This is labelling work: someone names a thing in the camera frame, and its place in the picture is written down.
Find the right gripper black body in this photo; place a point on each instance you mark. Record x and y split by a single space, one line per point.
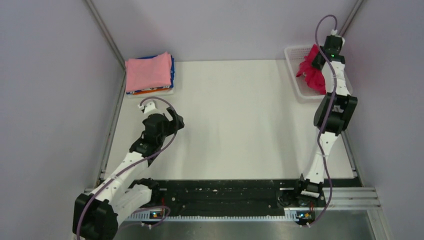
320 52

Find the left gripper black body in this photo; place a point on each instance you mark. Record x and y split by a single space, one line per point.
169 125

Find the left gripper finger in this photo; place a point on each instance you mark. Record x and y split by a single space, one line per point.
177 123
174 116

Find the crimson red t shirt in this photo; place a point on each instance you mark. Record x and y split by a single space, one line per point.
313 77

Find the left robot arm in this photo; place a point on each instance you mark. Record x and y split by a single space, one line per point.
99 214

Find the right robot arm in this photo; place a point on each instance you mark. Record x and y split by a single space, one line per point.
330 120

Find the white folded t shirt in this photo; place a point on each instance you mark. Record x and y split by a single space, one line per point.
154 94

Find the white plastic basket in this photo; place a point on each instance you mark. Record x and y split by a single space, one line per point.
294 56

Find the orange folded t shirt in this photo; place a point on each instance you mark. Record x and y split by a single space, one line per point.
148 91

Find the blue folded t shirt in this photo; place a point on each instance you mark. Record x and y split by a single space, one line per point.
172 71

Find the pink folded t shirt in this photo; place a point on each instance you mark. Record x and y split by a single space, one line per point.
149 71

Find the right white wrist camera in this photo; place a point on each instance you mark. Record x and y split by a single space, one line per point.
334 32

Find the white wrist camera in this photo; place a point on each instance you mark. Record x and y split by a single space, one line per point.
334 32
148 107

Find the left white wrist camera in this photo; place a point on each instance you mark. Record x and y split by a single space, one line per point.
148 107

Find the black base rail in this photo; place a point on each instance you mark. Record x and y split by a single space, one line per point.
230 198

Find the white cable duct strip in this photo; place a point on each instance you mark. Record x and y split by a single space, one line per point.
292 216

